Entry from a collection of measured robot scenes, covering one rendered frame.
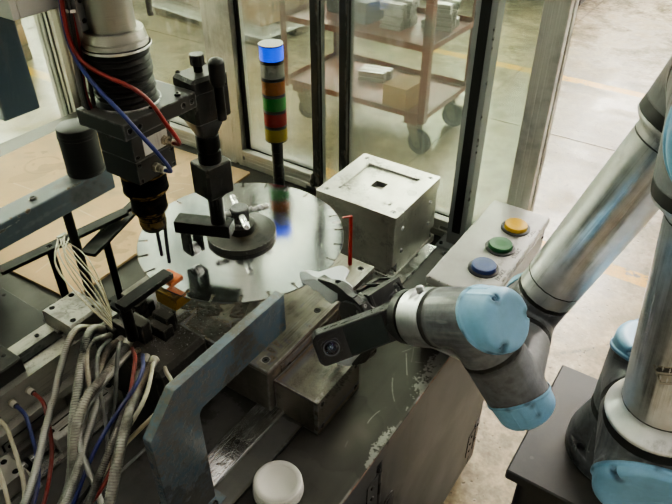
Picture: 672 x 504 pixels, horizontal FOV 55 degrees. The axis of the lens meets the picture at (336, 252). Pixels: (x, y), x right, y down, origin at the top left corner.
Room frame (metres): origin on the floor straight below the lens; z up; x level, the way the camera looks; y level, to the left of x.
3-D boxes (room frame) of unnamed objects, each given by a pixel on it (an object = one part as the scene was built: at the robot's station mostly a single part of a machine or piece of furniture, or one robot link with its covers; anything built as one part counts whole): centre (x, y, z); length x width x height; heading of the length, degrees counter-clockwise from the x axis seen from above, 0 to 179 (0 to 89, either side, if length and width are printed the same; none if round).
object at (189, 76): (0.78, 0.17, 1.17); 0.06 x 0.05 x 0.20; 137
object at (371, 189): (1.10, -0.08, 0.82); 0.18 x 0.18 x 0.15; 56
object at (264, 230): (0.85, 0.15, 0.96); 0.11 x 0.11 x 0.03
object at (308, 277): (0.73, 0.01, 0.96); 0.09 x 0.06 x 0.03; 43
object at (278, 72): (1.15, 0.12, 1.11); 0.05 x 0.04 x 0.03; 56
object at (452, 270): (0.90, -0.27, 0.82); 0.28 x 0.11 x 0.15; 146
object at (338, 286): (0.68, -0.01, 0.97); 0.09 x 0.02 x 0.05; 43
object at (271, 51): (1.15, 0.12, 1.14); 0.05 x 0.04 x 0.03; 56
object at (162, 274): (0.69, 0.26, 0.95); 0.10 x 0.03 x 0.07; 146
